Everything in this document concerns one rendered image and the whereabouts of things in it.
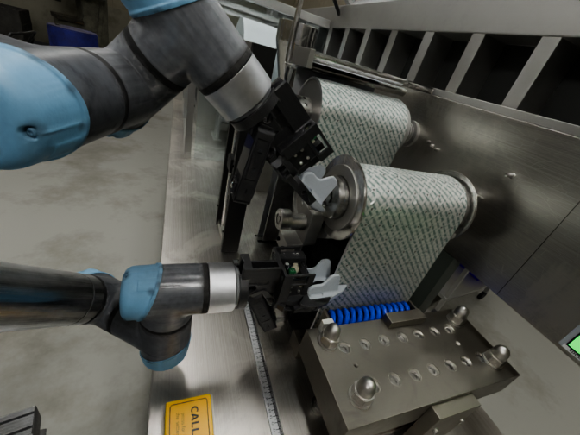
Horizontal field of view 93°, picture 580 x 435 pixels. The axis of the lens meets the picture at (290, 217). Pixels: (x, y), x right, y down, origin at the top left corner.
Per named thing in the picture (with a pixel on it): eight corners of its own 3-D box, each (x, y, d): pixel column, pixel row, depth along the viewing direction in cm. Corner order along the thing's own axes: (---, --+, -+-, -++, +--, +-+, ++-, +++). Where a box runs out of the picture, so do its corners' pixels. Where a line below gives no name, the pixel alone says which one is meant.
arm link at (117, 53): (14, 92, 25) (86, 9, 22) (91, 82, 35) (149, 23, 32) (87, 160, 29) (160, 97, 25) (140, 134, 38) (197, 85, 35)
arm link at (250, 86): (205, 102, 30) (200, 88, 36) (234, 134, 33) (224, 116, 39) (258, 54, 29) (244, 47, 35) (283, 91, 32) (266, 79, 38)
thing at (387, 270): (317, 311, 55) (349, 237, 46) (405, 301, 65) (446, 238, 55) (318, 312, 55) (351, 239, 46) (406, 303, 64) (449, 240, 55)
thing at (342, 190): (345, 189, 42) (329, 227, 46) (356, 191, 43) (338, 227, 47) (326, 167, 48) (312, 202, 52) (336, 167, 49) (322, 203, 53)
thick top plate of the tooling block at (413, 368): (298, 349, 53) (306, 328, 50) (443, 324, 69) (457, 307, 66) (334, 449, 40) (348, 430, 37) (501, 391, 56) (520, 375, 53)
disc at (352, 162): (310, 211, 57) (332, 141, 50) (312, 211, 57) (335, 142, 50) (343, 257, 46) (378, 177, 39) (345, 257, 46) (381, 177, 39)
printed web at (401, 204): (261, 239, 91) (303, 72, 66) (324, 240, 100) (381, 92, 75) (303, 348, 61) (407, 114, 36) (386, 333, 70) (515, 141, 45)
